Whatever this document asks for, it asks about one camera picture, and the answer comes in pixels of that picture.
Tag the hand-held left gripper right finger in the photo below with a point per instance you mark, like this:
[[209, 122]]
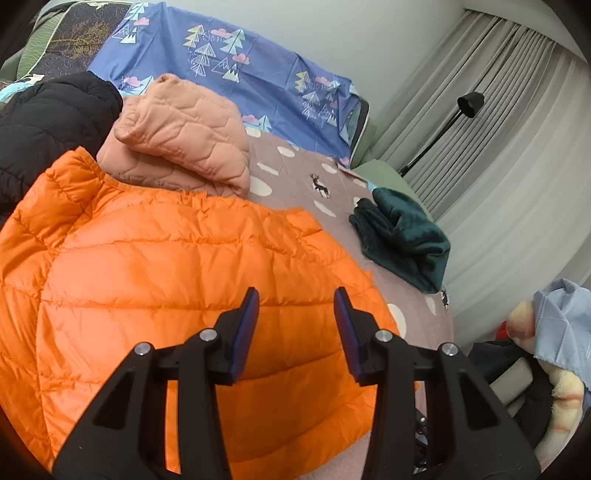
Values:
[[346, 332]]

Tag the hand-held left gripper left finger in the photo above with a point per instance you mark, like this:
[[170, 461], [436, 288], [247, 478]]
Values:
[[244, 332]]

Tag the orange puffer jacket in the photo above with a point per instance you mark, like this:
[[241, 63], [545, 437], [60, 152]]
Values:
[[161, 277]]

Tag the dark green velvet cloth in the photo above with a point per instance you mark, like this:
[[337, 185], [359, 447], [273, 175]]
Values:
[[406, 244]]

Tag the deer print blanket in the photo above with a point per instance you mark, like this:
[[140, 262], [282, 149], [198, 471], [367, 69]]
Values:
[[295, 184]]

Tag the green pillow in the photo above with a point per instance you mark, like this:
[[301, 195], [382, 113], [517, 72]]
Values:
[[383, 173]]

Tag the pink quilted jacket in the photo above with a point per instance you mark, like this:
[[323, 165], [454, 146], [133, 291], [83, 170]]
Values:
[[184, 129]]

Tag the light blue cloth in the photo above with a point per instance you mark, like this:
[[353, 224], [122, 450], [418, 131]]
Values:
[[568, 323]]

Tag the plush toy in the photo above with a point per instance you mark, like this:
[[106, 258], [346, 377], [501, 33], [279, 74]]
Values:
[[563, 387]]

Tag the grey curtain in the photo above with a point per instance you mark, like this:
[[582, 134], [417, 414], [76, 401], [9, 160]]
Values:
[[508, 161]]

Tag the blue tree-print pillow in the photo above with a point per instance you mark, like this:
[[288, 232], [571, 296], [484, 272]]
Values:
[[258, 74]]

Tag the black floor lamp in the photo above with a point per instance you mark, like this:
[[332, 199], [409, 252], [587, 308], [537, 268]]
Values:
[[471, 104]]

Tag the black puffer jacket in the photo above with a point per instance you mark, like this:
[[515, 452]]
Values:
[[46, 124]]

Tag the dark tree print pillow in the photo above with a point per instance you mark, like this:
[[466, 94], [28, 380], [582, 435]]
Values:
[[78, 37]]

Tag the green cushion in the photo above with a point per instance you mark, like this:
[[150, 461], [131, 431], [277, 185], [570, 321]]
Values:
[[32, 55]]

